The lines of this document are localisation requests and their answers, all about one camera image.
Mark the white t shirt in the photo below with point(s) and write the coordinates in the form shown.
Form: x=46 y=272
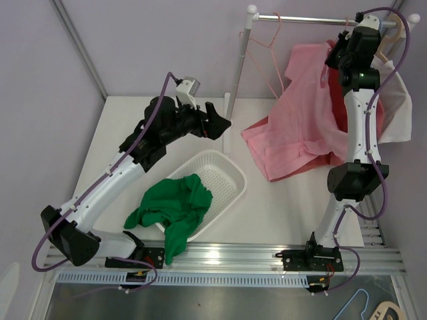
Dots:
x=397 y=112

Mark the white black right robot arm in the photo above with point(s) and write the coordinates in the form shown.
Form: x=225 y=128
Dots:
x=362 y=171

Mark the coral red shirt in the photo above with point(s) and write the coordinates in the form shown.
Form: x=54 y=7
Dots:
x=337 y=93

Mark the wooden hanger on floor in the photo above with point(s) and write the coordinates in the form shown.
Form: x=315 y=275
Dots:
x=388 y=310

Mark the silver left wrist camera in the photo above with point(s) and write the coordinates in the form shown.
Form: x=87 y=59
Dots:
x=186 y=90

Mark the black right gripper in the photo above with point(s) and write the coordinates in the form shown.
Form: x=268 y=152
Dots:
x=330 y=62

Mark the green t shirt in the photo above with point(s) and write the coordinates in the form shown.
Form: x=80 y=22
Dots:
x=179 y=205

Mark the silver clothes rack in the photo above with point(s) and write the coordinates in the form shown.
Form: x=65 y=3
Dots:
x=300 y=19

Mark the white perforated plastic basket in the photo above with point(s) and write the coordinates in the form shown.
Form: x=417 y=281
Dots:
x=220 y=175

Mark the white slotted cable duct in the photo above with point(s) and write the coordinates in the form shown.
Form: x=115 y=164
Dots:
x=181 y=279

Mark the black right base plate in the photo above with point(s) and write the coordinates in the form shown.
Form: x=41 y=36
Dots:
x=314 y=260

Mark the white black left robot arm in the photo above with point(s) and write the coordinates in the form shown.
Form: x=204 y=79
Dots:
x=70 y=227

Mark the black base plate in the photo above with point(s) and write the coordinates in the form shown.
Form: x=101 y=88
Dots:
x=151 y=255
x=314 y=260

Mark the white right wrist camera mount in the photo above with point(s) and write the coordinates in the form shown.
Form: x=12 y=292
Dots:
x=367 y=20

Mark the aluminium mounting rail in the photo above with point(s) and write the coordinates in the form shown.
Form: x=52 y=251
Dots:
x=252 y=258

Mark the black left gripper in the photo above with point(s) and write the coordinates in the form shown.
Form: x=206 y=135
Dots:
x=215 y=126

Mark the light pink shirt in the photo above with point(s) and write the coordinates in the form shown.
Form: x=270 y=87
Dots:
x=300 y=110

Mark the beige wooden hanger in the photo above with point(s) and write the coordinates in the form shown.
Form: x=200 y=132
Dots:
x=392 y=40

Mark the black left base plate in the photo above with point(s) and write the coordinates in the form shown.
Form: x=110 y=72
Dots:
x=151 y=255

